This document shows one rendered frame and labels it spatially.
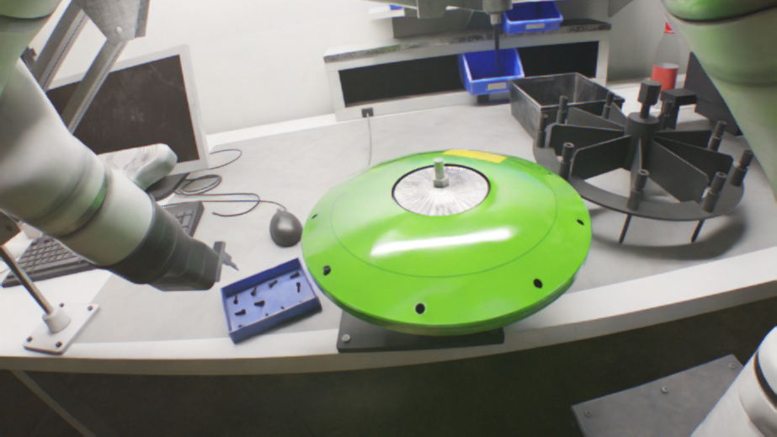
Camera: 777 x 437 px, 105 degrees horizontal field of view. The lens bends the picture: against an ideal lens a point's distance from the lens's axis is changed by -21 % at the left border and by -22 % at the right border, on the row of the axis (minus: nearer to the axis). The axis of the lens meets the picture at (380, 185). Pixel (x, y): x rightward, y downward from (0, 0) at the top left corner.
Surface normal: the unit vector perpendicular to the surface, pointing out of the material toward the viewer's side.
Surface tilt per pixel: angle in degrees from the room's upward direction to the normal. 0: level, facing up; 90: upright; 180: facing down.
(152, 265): 110
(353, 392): 0
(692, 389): 0
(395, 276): 23
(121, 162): 33
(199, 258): 73
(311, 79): 90
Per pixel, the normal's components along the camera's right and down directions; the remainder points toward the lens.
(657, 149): -0.99, 0.15
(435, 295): -0.20, -0.57
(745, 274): -0.15, -0.86
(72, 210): 0.76, 0.49
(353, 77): 0.00, 0.50
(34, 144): 0.18, -0.42
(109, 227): 0.81, 0.29
